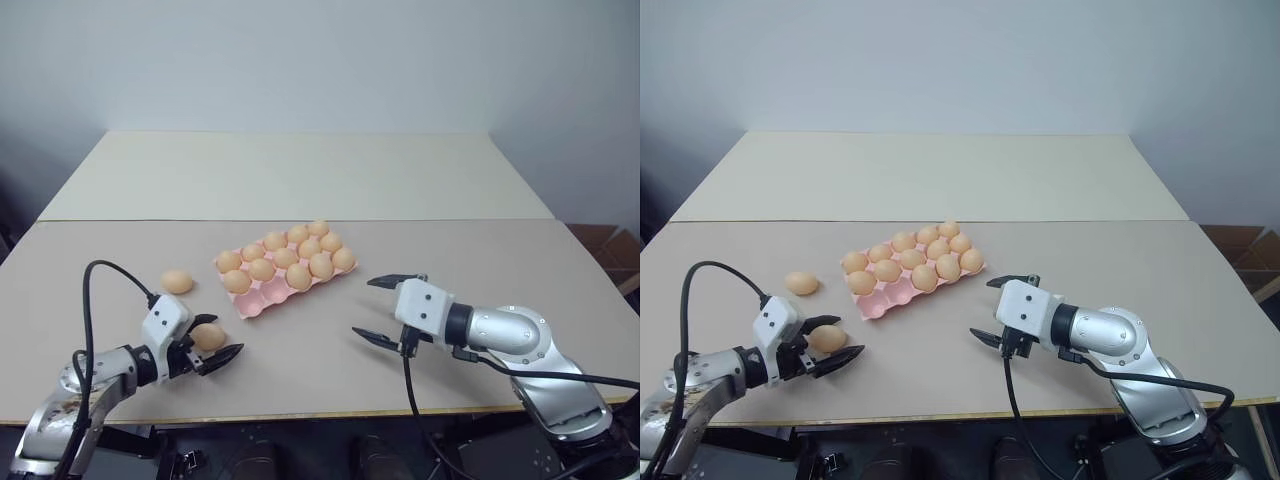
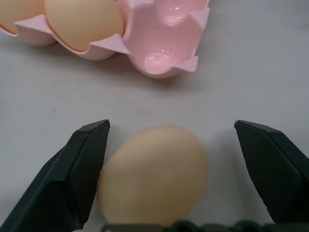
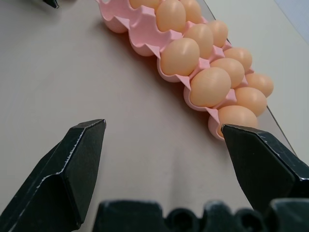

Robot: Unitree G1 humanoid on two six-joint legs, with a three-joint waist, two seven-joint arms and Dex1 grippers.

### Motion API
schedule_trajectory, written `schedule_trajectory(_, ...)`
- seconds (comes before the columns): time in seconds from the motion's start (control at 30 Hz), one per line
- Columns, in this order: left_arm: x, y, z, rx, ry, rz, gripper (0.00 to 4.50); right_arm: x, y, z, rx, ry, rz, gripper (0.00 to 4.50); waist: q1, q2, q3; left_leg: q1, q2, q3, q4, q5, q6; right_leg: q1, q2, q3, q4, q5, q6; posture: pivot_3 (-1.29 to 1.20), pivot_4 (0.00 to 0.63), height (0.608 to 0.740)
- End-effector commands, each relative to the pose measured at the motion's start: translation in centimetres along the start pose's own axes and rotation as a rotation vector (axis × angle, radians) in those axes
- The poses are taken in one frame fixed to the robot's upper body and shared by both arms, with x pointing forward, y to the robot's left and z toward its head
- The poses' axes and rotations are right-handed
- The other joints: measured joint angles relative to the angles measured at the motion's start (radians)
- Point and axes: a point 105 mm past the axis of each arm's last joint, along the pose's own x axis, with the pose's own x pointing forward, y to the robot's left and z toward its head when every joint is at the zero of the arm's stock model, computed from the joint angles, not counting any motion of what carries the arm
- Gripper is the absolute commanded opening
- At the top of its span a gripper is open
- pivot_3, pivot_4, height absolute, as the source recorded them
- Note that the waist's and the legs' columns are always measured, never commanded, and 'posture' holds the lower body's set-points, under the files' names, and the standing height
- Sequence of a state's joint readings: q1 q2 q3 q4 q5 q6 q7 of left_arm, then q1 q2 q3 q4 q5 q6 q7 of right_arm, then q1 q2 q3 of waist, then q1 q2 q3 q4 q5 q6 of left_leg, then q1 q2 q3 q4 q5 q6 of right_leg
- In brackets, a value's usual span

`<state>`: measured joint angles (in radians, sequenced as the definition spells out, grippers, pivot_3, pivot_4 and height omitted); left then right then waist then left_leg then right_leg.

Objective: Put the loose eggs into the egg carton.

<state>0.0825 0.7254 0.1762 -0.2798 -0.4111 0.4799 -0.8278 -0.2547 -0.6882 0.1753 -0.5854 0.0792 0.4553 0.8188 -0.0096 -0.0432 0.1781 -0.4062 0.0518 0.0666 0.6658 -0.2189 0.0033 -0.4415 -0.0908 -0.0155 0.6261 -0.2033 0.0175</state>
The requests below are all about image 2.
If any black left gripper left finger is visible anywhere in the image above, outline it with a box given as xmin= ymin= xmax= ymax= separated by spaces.
xmin=0 ymin=119 xmax=111 ymax=232

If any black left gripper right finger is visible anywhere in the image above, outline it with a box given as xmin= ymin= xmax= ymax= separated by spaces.
xmin=233 ymin=119 xmax=309 ymax=224

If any beige egg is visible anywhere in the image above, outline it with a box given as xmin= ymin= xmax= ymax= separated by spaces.
xmin=0 ymin=0 xmax=46 ymax=34
xmin=97 ymin=124 xmax=210 ymax=225
xmin=44 ymin=0 xmax=126 ymax=52

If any pink egg carton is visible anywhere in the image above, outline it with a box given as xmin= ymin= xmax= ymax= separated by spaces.
xmin=0 ymin=0 xmax=211 ymax=79

